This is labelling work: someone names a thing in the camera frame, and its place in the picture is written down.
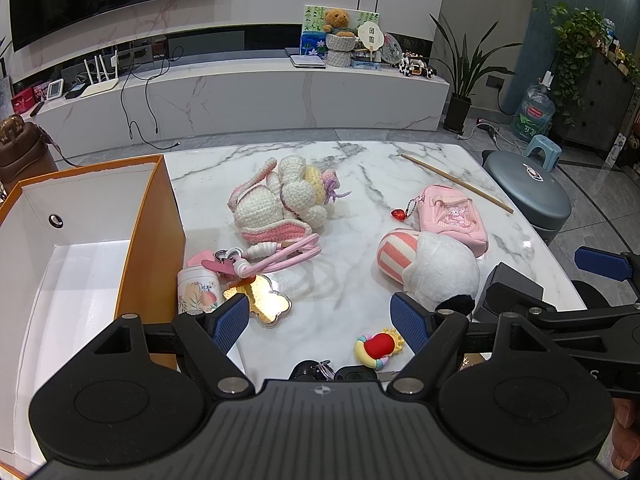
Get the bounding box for grey laptop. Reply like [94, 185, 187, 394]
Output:
[285, 47, 327, 68]

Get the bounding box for brown teddy bear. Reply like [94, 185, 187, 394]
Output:
[321, 8, 351, 36]

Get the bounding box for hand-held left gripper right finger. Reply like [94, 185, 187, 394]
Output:
[387, 291, 556, 398]

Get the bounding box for small black box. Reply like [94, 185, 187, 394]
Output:
[487, 261, 545, 295]

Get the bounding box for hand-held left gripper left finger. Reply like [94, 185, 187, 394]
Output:
[87, 294, 256, 398]

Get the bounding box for red yellow rubber toy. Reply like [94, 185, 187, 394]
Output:
[353, 327, 405, 372]

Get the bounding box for green ivy plant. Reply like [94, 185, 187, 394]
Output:
[532, 2, 621, 126]

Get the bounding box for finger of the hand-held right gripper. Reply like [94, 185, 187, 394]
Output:
[574, 246, 640, 283]
[484, 282, 558, 323]

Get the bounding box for teddy bear in basket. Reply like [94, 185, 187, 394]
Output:
[325, 32, 358, 67]

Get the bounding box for dark grey cabinet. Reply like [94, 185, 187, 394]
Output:
[550, 50, 640, 166]

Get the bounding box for round white hand fan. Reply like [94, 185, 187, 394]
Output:
[356, 20, 386, 63]

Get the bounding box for pink plastic charm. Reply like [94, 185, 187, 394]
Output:
[187, 251, 237, 279]

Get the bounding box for gold flower-shaped mirror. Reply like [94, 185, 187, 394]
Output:
[222, 275, 293, 328]

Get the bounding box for orange cardboard box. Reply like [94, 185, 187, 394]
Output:
[0, 154, 187, 466]

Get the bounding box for white marble desktop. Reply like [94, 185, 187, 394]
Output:
[162, 140, 588, 386]

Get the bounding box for wooden chopstick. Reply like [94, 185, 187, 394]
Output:
[400, 153, 515, 214]

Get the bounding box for white pink crocheted bunny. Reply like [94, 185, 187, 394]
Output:
[227, 155, 351, 243]

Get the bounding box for person's right hand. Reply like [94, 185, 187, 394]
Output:
[612, 399, 640, 472]

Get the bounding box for white router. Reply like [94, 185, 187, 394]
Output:
[80, 50, 121, 98]

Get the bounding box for blue water jug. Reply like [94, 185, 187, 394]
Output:
[512, 72, 557, 142]

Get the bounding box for white plush toy striped ear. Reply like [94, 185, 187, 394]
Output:
[376, 228, 482, 317]

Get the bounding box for white floral can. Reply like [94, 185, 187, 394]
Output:
[176, 266, 223, 316]

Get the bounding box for black white cow figurines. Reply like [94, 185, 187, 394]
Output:
[398, 52, 438, 78]

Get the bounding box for grey round ottoman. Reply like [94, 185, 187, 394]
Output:
[481, 149, 572, 246]

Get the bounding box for red box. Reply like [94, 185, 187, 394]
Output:
[11, 87, 36, 113]

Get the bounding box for small blue stool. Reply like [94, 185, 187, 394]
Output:
[524, 134, 563, 171]

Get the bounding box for pink pouch with heart charm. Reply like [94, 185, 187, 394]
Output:
[391, 185, 490, 259]

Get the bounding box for pink strap keychain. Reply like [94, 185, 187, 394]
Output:
[215, 232, 322, 281]

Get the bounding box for brown water bottle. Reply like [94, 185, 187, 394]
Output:
[0, 114, 61, 201]

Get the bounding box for hair dryer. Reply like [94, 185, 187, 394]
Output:
[477, 117, 501, 143]

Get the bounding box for potted long-leaf plant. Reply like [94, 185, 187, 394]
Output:
[429, 12, 523, 133]

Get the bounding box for black cable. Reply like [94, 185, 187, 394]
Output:
[118, 52, 182, 151]
[144, 46, 185, 135]

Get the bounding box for black key fob with ring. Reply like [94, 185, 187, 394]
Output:
[290, 359, 333, 383]

